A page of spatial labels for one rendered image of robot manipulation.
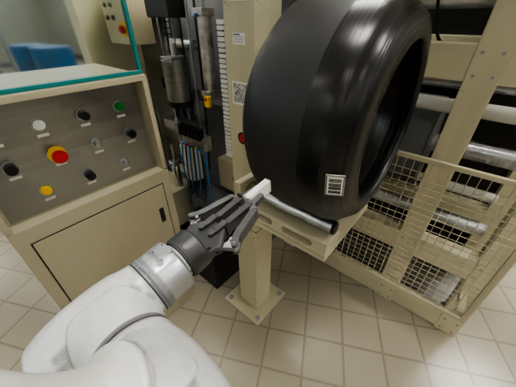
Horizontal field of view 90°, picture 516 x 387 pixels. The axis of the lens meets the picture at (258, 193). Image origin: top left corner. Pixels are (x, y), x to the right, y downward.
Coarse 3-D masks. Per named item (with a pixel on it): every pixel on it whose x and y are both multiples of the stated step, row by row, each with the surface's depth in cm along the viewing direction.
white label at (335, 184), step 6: (330, 174) 55; (330, 180) 56; (336, 180) 55; (342, 180) 55; (330, 186) 57; (336, 186) 56; (342, 186) 56; (330, 192) 58; (336, 192) 57; (342, 192) 57
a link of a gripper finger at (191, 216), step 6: (222, 198) 52; (228, 198) 51; (210, 204) 50; (216, 204) 50; (222, 204) 51; (198, 210) 49; (204, 210) 49; (210, 210) 50; (216, 210) 51; (192, 216) 48; (198, 216) 49; (204, 216) 49
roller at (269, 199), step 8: (264, 200) 92; (272, 200) 90; (280, 200) 88; (280, 208) 88; (288, 208) 86; (296, 208) 85; (296, 216) 85; (304, 216) 83; (312, 216) 81; (312, 224) 82; (320, 224) 80; (328, 224) 78; (336, 224) 78; (328, 232) 79
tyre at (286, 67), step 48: (336, 0) 54; (384, 0) 50; (288, 48) 54; (336, 48) 49; (384, 48) 48; (288, 96) 54; (336, 96) 48; (384, 96) 93; (288, 144) 57; (336, 144) 51; (384, 144) 95; (288, 192) 67
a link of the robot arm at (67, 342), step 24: (96, 288) 34; (120, 288) 34; (144, 288) 35; (72, 312) 32; (96, 312) 31; (120, 312) 31; (144, 312) 31; (48, 336) 30; (72, 336) 29; (96, 336) 29; (24, 360) 29; (48, 360) 29; (72, 360) 29
